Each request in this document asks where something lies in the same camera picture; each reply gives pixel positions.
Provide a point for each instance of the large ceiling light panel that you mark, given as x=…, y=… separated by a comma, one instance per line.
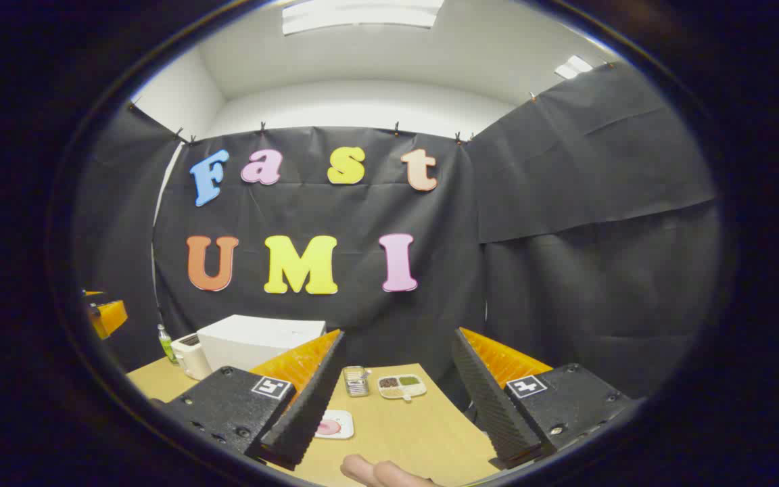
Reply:
x=362, y=15

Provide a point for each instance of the small ceiling light panel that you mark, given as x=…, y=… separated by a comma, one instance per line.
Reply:
x=573, y=67

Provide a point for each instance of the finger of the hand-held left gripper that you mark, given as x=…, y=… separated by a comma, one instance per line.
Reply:
x=111, y=316

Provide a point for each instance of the cream toaster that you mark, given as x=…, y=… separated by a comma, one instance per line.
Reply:
x=190, y=355

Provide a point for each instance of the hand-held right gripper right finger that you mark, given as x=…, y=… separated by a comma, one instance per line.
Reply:
x=491, y=406

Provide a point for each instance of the white square plate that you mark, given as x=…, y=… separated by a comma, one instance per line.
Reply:
x=346, y=418

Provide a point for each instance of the white microwave oven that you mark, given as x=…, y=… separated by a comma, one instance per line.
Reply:
x=254, y=335

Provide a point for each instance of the divided seasoning dish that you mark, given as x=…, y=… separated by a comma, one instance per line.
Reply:
x=402, y=387

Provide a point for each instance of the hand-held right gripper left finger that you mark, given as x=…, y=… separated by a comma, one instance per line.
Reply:
x=308, y=406

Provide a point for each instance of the green drink bottle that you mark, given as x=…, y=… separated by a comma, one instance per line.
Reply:
x=165, y=345

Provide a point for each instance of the pink round food slice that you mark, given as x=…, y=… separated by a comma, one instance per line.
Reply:
x=330, y=427

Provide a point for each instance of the black backdrop cloth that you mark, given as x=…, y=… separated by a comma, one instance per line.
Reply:
x=362, y=210

